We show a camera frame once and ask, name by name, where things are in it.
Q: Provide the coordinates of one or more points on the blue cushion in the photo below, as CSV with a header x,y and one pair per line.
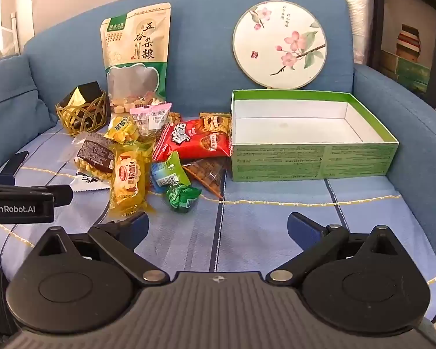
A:
x,y
11,109

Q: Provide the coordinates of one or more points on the black and gold box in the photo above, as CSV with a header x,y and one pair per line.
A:
x,y
89,91

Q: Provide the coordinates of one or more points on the clear plastic roll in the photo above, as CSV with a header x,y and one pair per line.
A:
x,y
359,14

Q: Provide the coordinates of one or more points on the pink snack packet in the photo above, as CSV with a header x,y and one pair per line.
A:
x,y
156,116

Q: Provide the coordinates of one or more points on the green and blue snack packet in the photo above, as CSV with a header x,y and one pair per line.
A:
x,y
170,172

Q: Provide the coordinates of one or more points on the brown triangular snack packet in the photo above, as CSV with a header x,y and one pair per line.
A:
x,y
207,176

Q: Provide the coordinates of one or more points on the green candy packet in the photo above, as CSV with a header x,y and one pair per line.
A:
x,y
181,198

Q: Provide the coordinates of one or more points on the large red snack packet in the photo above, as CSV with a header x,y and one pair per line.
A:
x,y
189,140

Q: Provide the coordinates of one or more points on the woven wicker basket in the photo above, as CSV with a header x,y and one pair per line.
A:
x,y
94,118

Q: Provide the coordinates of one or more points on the small yellow snack packet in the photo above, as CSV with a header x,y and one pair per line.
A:
x,y
121,129

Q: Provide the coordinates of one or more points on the yellow bread packet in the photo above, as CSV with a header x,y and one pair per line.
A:
x,y
127,178

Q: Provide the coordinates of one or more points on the clear packet with brown label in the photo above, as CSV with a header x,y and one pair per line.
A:
x,y
94,154

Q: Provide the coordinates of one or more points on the black flat object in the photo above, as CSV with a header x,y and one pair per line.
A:
x,y
16,161

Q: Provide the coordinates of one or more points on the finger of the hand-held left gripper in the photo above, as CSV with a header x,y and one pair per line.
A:
x,y
61,194

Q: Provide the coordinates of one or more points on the striped vase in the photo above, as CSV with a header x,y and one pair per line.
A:
x,y
408,41

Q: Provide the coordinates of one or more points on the green cardboard box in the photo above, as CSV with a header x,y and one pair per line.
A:
x,y
294,163

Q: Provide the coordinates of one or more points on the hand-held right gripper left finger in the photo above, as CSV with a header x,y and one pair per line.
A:
x,y
132,231

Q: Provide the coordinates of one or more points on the light blue striped blanket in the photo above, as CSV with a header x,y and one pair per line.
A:
x,y
276,203

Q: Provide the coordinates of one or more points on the black metal shelf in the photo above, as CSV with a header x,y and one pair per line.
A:
x,y
434,54

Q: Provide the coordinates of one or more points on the green cardboard boxes on shelf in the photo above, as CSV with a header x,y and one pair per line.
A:
x,y
410,71

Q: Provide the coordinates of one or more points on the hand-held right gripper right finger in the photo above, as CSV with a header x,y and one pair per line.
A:
x,y
305,231

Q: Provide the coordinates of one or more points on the orange snack packet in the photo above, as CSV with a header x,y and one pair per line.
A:
x,y
216,121

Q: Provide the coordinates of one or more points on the white serrated edge packet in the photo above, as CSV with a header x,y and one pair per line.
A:
x,y
89,184

